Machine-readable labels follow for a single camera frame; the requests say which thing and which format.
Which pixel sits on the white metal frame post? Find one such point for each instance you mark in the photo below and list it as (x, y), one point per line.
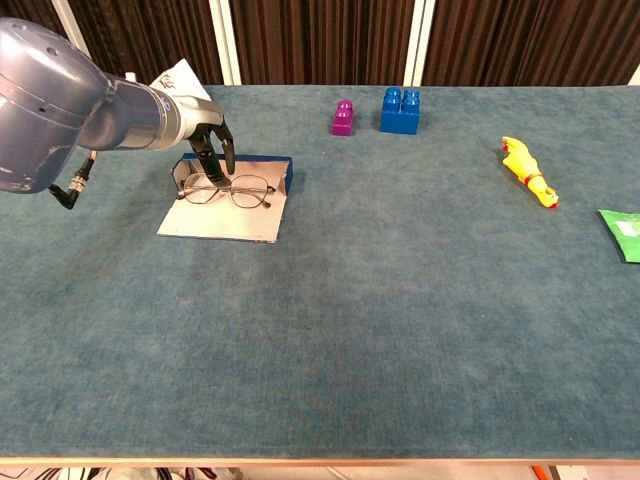
(419, 40)
(225, 45)
(62, 15)
(636, 77)

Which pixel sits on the dark brown pleated curtain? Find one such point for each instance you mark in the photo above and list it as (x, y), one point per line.
(525, 40)
(30, 9)
(320, 40)
(150, 35)

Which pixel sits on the thin-framed eyeglasses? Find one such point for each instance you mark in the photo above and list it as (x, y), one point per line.
(247, 192)

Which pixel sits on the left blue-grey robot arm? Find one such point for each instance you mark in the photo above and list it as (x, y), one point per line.
(45, 100)

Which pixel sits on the teal table cloth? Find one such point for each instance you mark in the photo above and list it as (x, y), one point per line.
(350, 300)

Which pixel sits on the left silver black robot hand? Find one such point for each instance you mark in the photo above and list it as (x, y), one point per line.
(200, 115)

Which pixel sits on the crumpled white snack bag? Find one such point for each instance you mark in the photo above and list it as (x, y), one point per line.
(182, 80)

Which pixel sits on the yellow rubber chicken toy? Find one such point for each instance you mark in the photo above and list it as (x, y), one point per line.
(522, 162)

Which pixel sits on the blue toy brick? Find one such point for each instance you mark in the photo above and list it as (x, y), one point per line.
(399, 119)

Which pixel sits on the blue cardboard glasses case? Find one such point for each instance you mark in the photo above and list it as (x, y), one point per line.
(225, 222)

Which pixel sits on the green foil packet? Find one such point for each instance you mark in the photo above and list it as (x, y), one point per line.
(625, 235)

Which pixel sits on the purple toy brick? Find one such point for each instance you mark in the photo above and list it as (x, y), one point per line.
(343, 124)

